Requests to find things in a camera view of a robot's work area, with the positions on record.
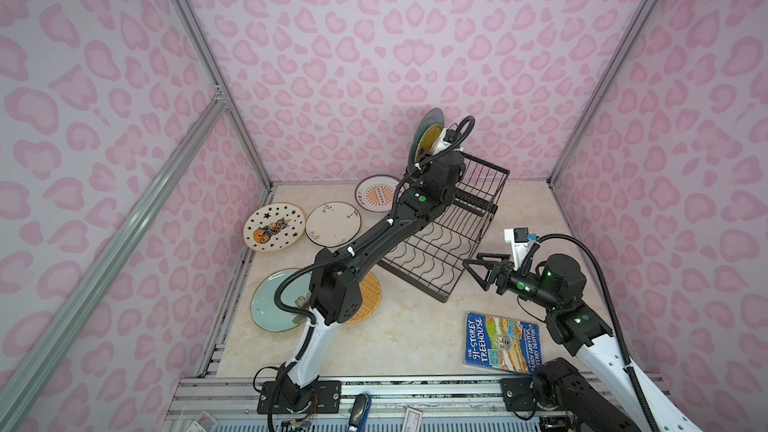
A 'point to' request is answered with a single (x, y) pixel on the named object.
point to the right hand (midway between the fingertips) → (473, 262)
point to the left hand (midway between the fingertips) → (429, 146)
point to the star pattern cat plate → (273, 227)
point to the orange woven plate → (371, 289)
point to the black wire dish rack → (432, 260)
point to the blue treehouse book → (502, 343)
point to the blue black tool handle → (359, 412)
